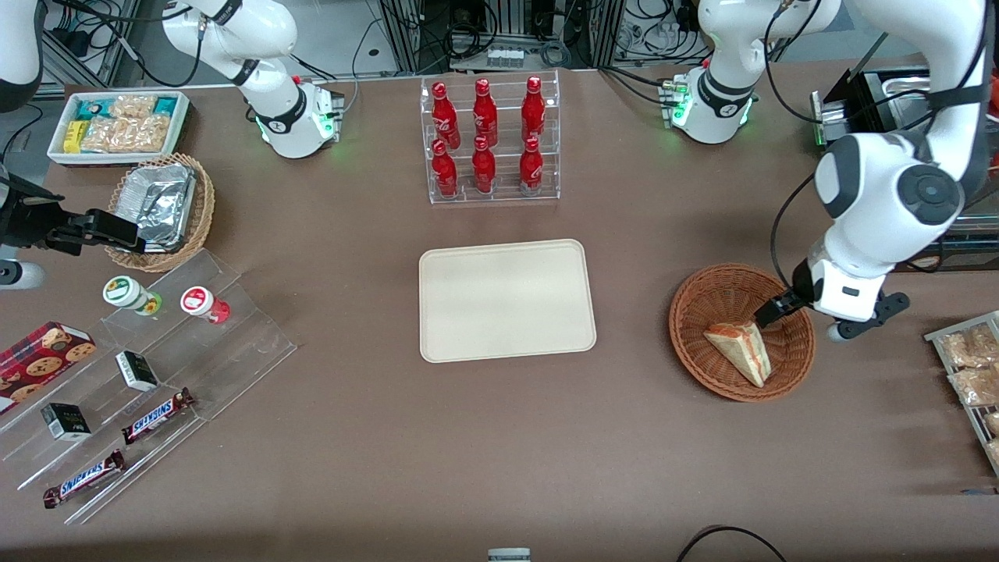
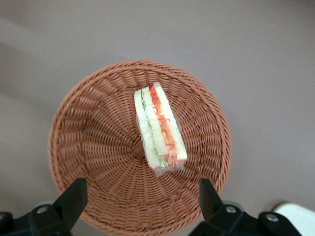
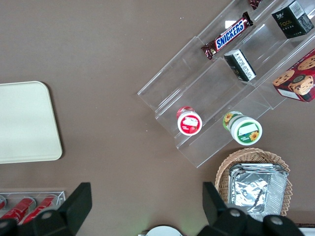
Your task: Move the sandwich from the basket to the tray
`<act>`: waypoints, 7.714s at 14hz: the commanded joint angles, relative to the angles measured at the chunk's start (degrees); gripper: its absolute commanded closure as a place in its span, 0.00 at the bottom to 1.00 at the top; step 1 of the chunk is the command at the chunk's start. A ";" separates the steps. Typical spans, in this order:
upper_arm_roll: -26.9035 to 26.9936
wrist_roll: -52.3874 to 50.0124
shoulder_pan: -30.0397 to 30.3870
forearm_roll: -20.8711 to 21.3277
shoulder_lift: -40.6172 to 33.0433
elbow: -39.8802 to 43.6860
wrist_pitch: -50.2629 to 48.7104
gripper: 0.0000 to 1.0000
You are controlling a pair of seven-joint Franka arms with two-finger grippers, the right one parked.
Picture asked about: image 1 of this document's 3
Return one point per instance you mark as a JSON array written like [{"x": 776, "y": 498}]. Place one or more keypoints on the teal snack pack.
[
  {"x": 90, "y": 109},
  {"x": 166, "y": 104}
]

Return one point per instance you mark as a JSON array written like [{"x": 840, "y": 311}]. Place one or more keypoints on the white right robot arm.
[{"x": 290, "y": 125}]

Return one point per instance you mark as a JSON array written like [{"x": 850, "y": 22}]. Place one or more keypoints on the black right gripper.
[{"x": 27, "y": 221}]

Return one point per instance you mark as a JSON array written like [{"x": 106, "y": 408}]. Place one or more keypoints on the small rice cracker bag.
[{"x": 134, "y": 106}]

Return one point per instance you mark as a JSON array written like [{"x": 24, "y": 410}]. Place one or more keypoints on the large rice cracker bag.
[{"x": 125, "y": 135}]

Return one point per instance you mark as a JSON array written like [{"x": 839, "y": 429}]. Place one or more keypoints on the tray of wrapped snacks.
[{"x": 936, "y": 336}]

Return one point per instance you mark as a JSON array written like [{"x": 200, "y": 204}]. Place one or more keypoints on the clear bag of pastry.
[
  {"x": 975, "y": 386},
  {"x": 993, "y": 424},
  {"x": 993, "y": 454},
  {"x": 972, "y": 347}
]

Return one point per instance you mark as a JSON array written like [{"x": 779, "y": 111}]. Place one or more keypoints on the grey device edge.
[{"x": 509, "y": 555}]

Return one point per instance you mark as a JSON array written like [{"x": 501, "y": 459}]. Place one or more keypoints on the red cola bottle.
[
  {"x": 533, "y": 109},
  {"x": 485, "y": 113},
  {"x": 531, "y": 168},
  {"x": 484, "y": 168},
  {"x": 444, "y": 117},
  {"x": 444, "y": 172}
]

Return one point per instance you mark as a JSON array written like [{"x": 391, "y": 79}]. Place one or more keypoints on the red cookie box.
[{"x": 39, "y": 363}]

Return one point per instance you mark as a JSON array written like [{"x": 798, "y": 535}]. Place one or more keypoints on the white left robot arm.
[{"x": 882, "y": 187}]

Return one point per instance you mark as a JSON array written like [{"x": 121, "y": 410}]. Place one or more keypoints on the aluminium frame rack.
[{"x": 406, "y": 39}]

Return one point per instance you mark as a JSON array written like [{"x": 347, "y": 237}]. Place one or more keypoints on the yellow snack pack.
[{"x": 72, "y": 137}]

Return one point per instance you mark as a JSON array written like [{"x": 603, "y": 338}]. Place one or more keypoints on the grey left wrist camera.
[{"x": 876, "y": 315}]

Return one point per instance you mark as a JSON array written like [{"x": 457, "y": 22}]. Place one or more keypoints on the clear acrylic stepped shelf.
[{"x": 234, "y": 351}]

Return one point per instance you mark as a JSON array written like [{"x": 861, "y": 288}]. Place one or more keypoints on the clear acrylic bottle rack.
[{"x": 507, "y": 187}]

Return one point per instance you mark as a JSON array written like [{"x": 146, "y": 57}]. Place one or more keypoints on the white power strip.
[{"x": 504, "y": 57}]

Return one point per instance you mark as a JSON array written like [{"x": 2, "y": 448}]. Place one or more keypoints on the brown round wicker basket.
[{"x": 706, "y": 312}]

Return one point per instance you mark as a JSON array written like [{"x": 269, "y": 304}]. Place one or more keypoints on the triangular sandwich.
[{"x": 741, "y": 355}]

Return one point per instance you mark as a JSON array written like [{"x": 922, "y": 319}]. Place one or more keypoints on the red label yoghurt cup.
[{"x": 199, "y": 302}]

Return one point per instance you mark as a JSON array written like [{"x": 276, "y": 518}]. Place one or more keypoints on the white rectangular snack bin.
[{"x": 56, "y": 152}]

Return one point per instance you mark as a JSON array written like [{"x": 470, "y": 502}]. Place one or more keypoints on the small black box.
[
  {"x": 136, "y": 371},
  {"x": 66, "y": 422}
]

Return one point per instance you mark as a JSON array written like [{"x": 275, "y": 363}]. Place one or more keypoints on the silver foil container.
[{"x": 160, "y": 203}]

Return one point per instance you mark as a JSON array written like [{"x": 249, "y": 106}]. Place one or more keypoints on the green label yoghurt cup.
[{"x": 125, "y": 293}]

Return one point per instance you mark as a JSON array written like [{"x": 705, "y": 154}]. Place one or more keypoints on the black food warmer cabinet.
[{"x": 866, "y": 109}]

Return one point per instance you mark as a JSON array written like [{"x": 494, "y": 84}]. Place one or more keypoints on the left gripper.
[{"x": 799, "y": 285}]

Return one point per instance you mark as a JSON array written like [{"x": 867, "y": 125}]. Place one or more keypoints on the beige plastic tray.
[{"x": 507, "y": 300}]

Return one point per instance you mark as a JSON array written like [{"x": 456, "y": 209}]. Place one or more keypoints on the tan wicker basket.
[{"x": 204, "y": 211}]

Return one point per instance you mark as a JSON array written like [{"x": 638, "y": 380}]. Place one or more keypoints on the steel food pan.
[{"x": 905, "y": 78}]

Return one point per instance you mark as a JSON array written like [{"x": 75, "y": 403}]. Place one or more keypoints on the brown Snickers bar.
[
  {"x": 156, "y": 417},
  {"x": 82, "y": 479}
]

